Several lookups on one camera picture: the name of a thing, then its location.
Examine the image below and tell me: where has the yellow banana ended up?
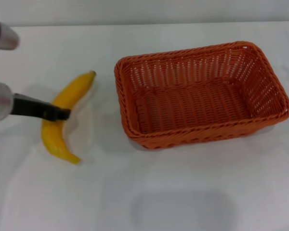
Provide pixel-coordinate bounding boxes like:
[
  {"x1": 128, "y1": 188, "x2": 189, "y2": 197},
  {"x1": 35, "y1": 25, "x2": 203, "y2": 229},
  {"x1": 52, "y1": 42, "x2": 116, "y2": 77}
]
[{"x1": 40, "y1": 70, "x2": 97, "y2": 166}]

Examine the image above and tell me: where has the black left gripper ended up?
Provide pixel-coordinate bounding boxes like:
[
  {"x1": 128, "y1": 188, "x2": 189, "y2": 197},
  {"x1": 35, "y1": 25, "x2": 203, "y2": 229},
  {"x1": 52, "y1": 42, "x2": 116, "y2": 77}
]
[{"x1": 11, "y1": 93, "x2": 71, "y2": 122}]

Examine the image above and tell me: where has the orange woven plastic basket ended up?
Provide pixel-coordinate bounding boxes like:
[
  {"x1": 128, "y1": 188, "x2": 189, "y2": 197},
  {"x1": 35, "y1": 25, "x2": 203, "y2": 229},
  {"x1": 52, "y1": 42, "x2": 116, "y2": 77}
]
[{"x1": 114, "y1": 41, "x2": 289, "y2": 151}]

